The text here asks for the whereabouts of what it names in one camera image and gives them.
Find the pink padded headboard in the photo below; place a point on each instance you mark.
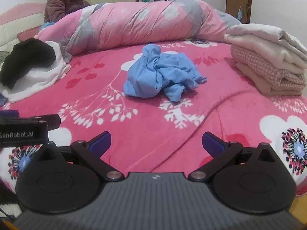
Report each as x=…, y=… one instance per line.
x=14, y=28

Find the dark blue garment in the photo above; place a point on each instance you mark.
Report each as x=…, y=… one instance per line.
x=2, y=99

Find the grey green patterned pillow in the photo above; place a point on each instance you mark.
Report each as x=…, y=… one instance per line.
x=3, y=56

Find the pink grey floral quilt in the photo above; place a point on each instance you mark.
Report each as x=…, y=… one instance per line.
x=144, y=24

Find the brown wooden door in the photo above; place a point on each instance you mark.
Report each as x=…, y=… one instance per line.
x=233, y=0

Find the teal cloth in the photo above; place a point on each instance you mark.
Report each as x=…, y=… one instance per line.
x=46, y=25

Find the blue face mask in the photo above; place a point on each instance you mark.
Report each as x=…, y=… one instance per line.
x=239, y=14

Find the blue t-shirt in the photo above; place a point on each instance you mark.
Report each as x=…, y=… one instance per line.
x=153, y=76

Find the pink floral blanket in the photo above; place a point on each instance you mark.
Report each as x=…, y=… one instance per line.
x=215, y=115

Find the cream folded cloth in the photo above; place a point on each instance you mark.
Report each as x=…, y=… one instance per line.
x=259, y=45

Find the beige folded cloth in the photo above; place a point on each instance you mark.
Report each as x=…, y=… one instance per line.
x=259, y=81

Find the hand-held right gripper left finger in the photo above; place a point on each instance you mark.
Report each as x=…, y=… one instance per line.
x=102, y=141

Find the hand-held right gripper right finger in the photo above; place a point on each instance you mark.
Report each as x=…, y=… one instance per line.
x=212, y=143

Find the black garment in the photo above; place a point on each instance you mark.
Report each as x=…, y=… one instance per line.
x=26, y=57

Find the dark red cushion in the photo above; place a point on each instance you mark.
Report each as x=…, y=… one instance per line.
x=28, y=34

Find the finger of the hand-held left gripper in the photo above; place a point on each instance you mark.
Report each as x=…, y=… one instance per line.
x=51, y=122
x=9, y=113

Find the white garment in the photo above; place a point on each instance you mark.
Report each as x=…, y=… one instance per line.
x=40, y=81

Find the pale grey folded cloth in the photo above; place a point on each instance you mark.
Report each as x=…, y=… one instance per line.
x=263, y=30

